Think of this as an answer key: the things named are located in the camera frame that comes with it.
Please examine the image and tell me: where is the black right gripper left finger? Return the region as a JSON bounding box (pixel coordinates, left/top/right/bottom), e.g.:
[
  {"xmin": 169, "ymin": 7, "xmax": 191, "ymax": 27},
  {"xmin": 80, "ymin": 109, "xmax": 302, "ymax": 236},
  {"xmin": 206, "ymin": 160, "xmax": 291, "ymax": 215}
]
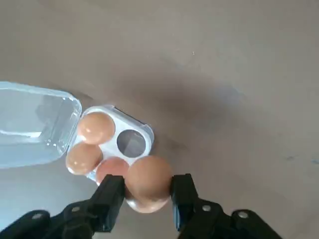
[{"xmin": 4, "ymin": 174, "xmax": 125, "ymax": 239}]

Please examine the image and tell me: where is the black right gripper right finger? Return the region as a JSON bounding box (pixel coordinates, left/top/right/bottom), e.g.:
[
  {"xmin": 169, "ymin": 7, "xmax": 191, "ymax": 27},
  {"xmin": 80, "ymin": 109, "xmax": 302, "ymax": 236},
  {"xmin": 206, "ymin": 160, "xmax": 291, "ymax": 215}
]
[{"xmin": 170, "ymin": 173, "xmax": 282, "ymax": 239}]

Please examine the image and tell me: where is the brown egg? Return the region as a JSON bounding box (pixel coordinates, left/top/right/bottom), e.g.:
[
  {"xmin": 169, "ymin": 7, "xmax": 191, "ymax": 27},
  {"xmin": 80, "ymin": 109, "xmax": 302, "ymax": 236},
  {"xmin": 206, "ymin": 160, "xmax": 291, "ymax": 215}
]
[
  {"xmin": 65, "ymin": 143, "xmax": 103, "ymax": 174},
  {"xmin": 124, "ymin": 155, "xmax": 174, "ymax": 214},
  {"xmin": 96, "ymin": 156, "xmax": 130, "ymax": 186},
  {"xmin": 77, "ymin": 111, "xmax": 116, "ymax": 145}
]

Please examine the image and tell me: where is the clear four-slot egg tray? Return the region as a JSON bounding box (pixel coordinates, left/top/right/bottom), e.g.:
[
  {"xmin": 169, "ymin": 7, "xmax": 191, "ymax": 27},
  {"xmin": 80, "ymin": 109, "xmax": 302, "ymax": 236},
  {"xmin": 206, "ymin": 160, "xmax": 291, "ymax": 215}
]
[{"xmin": 0, "ymin": 81, "xmax": 153, "ymax": 186}]

